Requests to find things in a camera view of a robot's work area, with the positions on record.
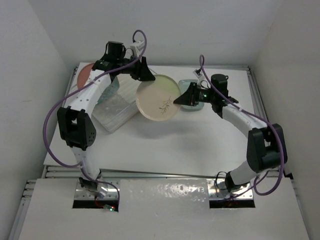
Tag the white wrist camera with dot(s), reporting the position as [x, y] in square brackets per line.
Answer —
[198, 73]
[137, 47]

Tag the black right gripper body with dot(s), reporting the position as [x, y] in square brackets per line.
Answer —
[206, 95]

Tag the teal rectangular divided plate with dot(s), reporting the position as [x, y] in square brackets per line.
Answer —
[183, 85]

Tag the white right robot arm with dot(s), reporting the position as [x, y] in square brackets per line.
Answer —
[266, 148]

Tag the green and cream round plate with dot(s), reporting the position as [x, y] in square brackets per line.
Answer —
[155, 99]

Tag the pink and cream round plate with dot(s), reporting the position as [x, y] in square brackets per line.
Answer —
[84, 75]

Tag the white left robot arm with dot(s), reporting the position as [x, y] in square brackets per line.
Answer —
[75, 121]

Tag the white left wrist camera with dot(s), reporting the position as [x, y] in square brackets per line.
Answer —
[137, 47]

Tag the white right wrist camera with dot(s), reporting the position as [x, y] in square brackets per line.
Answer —
[198, 73]

